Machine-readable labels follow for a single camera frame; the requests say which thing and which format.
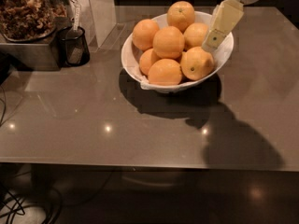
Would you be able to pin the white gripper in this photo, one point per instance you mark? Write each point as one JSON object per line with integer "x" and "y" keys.
{"x": 226, "y": 15}

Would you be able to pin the small left middle orange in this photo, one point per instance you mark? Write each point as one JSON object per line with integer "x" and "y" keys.
{"x": 147, "y": 60}

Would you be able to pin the black mesh cup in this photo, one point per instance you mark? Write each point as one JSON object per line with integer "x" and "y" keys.
{"x": 73, "y": 46}

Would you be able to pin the clear jar of nuts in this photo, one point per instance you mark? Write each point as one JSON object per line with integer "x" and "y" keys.
{"x": 26, "y": 20}

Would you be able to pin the white utensil handle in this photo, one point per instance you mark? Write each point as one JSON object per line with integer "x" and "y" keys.
{"x": 74, "y": 31}

